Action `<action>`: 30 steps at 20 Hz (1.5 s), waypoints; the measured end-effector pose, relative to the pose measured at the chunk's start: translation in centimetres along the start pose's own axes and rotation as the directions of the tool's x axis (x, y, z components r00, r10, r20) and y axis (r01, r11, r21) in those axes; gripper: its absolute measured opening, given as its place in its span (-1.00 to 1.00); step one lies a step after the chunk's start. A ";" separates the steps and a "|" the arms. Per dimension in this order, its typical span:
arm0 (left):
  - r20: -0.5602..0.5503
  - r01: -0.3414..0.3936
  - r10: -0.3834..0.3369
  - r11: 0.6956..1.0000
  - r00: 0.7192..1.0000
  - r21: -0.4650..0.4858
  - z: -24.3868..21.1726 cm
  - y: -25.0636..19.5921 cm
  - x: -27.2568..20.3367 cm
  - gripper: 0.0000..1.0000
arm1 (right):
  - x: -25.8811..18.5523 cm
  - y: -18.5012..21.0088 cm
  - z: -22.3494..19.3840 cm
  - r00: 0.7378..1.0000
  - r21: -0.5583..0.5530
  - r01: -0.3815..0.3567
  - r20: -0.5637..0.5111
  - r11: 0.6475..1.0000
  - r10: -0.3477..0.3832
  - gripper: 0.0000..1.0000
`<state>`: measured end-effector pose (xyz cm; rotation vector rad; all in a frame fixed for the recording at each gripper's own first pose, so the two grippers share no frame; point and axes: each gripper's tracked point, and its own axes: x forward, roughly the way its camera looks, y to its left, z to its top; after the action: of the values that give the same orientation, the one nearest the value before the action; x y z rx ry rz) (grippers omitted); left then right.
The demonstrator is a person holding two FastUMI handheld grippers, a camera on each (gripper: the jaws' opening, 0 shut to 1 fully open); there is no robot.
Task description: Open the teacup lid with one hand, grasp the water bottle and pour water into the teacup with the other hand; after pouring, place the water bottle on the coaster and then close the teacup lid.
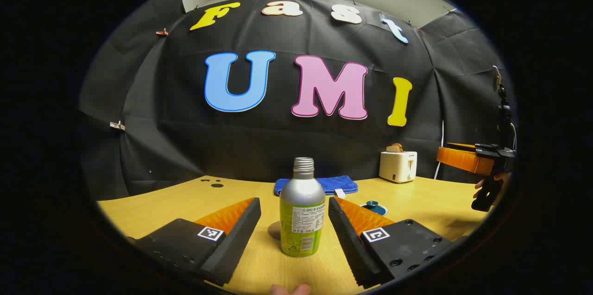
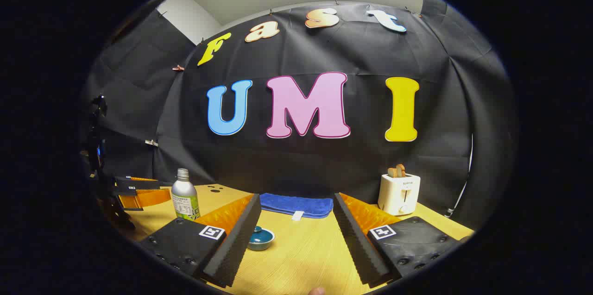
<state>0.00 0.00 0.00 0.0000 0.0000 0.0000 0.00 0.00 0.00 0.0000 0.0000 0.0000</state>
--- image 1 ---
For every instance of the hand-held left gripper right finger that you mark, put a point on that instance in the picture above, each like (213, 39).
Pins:
(347, 248)

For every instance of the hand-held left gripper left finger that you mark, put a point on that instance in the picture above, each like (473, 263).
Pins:
(236, 239)

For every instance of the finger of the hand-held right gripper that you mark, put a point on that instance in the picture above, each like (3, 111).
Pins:
(458, 158)

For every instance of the teal teacup lid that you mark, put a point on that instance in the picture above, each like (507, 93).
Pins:
(374, 209)

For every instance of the silver green-label water bottle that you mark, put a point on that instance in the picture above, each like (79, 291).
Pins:
(301, 193)

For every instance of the cream white toaster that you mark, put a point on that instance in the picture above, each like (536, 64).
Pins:
(397, 167)

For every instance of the brown bread slice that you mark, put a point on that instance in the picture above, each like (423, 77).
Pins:
(394, 148)

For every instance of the blue folded towel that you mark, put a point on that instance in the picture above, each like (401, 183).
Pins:
(340, 184)

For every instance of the white cloth clip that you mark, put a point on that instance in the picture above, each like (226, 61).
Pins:
(118, 125)

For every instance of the copper cloth clip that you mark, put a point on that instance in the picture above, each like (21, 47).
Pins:
(162, 32)

